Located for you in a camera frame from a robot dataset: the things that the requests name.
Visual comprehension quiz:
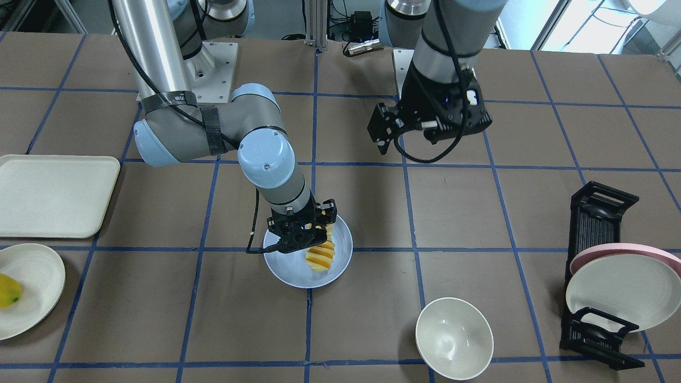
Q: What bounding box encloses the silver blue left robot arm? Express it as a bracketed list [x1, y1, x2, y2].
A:
[367, 1, 506, 163]

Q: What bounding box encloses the pink plate in rack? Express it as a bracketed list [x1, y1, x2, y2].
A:
[568, 243, 680, 276]

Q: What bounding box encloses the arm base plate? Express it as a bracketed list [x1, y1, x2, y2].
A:
[392, 48, 414, 99]
[137, 40, 239, 105]

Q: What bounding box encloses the yellow croissant bread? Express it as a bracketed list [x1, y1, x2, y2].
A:
[305, 224, 335, 272]

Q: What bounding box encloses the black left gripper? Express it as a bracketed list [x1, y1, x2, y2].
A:
[367, 67, 492, 155]

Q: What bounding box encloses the cream round plate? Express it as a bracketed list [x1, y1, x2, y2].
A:
[1, 243, 66, 341]

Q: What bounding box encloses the cream plate in rack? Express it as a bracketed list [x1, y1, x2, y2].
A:
[565, 255, 680, 331]

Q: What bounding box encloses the white ceramic bowl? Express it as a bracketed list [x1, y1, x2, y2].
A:
[415, 297, 495, 381]

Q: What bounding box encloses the light blue plate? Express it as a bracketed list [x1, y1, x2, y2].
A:
[264, 217, 353, 288]

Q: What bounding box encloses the yellow lemon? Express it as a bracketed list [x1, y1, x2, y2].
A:
[0, 273, 23, 309]

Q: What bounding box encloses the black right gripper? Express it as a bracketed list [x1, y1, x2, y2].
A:
[266, 199, 337, 254]

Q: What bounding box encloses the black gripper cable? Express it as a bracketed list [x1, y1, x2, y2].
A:
[245, 186, 283, 255]

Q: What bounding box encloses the black dish rack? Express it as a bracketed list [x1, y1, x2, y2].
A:
[559, 181, 644, 371]

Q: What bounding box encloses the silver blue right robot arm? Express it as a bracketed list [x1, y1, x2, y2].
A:
[109, 1, 337, 254]

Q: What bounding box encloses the cream rectangular tray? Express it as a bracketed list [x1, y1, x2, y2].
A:
[1, 154, 121, 238]

